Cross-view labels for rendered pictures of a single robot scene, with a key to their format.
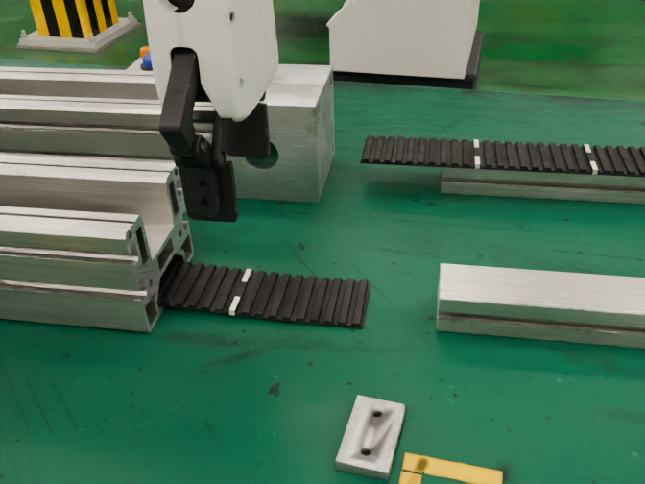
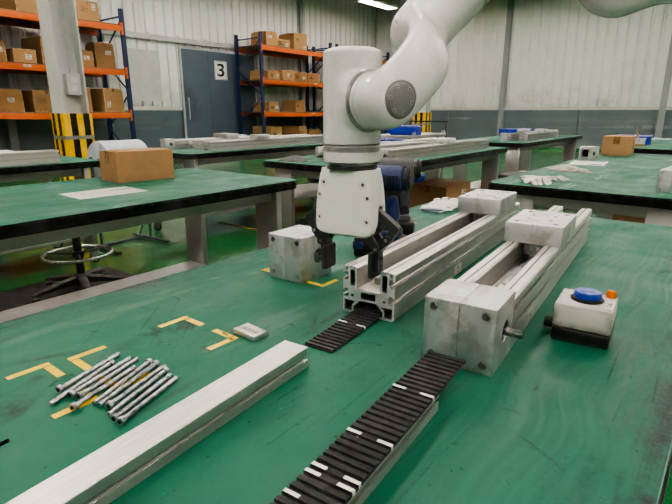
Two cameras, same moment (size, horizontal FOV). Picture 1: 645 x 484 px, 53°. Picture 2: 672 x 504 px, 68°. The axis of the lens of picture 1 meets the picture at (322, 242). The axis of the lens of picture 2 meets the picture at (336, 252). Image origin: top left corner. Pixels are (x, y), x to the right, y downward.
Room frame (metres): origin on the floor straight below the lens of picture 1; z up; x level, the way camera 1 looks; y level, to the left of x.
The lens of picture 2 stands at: (0.65, -0.64, 1.12)
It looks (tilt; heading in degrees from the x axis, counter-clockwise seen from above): 16 degrees down; 113
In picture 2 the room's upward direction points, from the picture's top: straight up
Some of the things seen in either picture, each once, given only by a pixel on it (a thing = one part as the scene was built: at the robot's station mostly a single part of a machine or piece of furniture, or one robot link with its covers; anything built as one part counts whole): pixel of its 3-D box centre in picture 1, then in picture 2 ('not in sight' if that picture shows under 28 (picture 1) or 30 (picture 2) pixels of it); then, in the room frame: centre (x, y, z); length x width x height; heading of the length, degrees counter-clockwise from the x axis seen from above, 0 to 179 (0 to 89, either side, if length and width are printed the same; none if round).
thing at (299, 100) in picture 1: (282, 125); (476, 326); (0.58, 0.03, 0.83); 0.12 x 0.09 x 0.10; 169
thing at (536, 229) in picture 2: not in sight; (540, 233); (0.65, 0.47, 0.87); 0.16 x 0.11 x 0.07; 79
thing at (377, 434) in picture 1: (371, 435); (250, 331); (0.25, -0.02, 0.78); 0.05 x 0.03 x 0.01; 162
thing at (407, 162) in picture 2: not in sight; (383, 197); (0.24, 0.67, 0.89); 0.20 x 0.08 x 0.22; 12
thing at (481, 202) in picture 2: not in sight; (487, 206); (0.51, 0.75, 0.87); 0.16 x 0.11 x 0.07; 79
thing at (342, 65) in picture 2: not in sight; (353, 96); (0.39, 0.06, 1.14); 0.09 x 0.08 x 0.13; 144
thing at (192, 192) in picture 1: (200, 181); (322, 246); (0.33, 0.07, 0.91); 0.03 x 0.03 x 0.07; 79
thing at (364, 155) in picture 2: not in sight; (350, 154); (0.38, 0.06, 1.06); 0.09 x 0.08 x 0.03; 169
